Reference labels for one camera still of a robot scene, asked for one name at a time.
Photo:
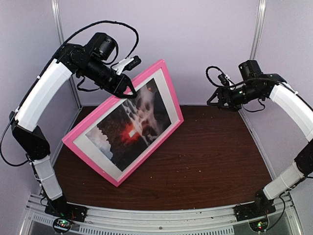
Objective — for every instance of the circuit board with leds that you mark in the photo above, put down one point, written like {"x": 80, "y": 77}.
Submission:
{"x": 62, "y": 225}
{"x": 259, "y": 225}

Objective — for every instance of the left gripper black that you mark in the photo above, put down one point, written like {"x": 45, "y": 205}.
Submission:
{"x": 120, "y": 86}

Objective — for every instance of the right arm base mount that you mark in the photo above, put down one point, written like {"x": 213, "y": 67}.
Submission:
{"x": 261, "y": 206}

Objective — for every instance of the aluminium corner post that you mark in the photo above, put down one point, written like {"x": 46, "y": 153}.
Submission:
{"x": 57, "y": 19}
{"x": 259, "y": 25}

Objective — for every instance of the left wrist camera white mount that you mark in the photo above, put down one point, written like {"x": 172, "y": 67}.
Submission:
{"x": 126, "y": 64}

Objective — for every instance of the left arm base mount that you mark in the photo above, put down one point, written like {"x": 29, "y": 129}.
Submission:
{"x": 60, "y": 207}

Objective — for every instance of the left circuit board with leds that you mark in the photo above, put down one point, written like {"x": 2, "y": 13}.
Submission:
{"x": 62, "y": 225}

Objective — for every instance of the right aluminium corner post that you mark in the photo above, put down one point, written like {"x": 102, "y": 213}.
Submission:
{"x": 259, "y": 25}

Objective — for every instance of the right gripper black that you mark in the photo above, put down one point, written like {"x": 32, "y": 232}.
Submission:
{"x": 221, "y": 91}

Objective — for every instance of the left aluminium corner post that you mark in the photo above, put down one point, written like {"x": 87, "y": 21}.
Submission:
{"x": 57, "y": 19}

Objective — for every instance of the clear acrylic sheet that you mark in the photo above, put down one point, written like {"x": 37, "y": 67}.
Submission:
{"x": 127, "y": 127}

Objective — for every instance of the pink wooden picture frame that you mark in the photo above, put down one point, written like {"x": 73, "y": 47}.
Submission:
{"x": 171, "y": 85}

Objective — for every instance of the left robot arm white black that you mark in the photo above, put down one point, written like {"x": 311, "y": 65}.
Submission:
{"x": 70, "y": 59}

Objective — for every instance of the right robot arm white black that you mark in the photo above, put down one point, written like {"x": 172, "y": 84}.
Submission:
{"x": 257, "y": 85}

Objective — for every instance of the white mat board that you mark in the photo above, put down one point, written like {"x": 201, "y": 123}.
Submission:
{"x": 163, "y": 83}

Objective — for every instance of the right circuit board with leds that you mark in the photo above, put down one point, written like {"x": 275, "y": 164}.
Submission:
{"x": 259, "y": 225}

